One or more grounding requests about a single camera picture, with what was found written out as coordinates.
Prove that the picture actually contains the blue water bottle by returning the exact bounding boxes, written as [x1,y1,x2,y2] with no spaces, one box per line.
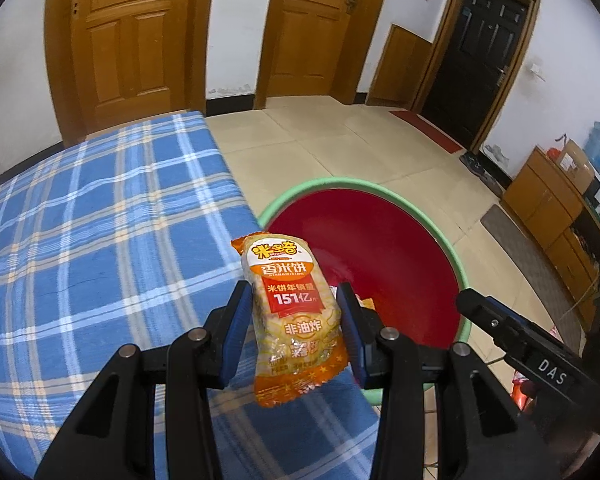
[583,122,600,172]

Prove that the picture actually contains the wooden door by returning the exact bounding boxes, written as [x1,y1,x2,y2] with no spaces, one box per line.
[253,0,384,108]
[44,0,211,146]

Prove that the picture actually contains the blue plaid tablecloth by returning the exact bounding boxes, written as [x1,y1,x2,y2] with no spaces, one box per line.
[0,112,378,479]

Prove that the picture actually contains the grey floor mat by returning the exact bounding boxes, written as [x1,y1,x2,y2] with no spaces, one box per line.
[480,205,582,353]

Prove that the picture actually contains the cardboard box on cabinet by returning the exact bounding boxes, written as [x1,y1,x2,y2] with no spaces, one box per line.
[556,140,595,195]

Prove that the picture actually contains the small wooden wall cabinet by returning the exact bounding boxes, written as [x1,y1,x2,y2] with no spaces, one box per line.
[366,24,432,110]

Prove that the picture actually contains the wooden sideboard cabinet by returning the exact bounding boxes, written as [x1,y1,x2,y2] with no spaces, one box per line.
[502,148,600,330]

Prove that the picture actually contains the rice cracker snack packet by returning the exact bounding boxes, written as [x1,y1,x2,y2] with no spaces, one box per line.
[232,232,349,408]

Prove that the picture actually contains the red basin green rim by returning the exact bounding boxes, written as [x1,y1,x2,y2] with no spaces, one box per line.
[255,175,474,406]

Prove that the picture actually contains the middle wooden door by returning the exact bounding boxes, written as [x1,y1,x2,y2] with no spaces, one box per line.
[253,0,384,108]

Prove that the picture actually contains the left wooden door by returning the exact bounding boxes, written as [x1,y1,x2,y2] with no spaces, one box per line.
[44,0,211,146]

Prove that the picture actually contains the red doormat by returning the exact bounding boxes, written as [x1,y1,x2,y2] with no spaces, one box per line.
[391,110,464,154]

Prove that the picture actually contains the shoes by door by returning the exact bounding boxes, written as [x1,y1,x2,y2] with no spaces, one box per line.
[460,152,504,198]

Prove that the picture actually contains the orange object on floor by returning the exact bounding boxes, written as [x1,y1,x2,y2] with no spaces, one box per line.
[510,370,536,411]

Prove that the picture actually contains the dark entrance door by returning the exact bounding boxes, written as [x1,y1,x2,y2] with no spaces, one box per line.
[412,0,540,152]

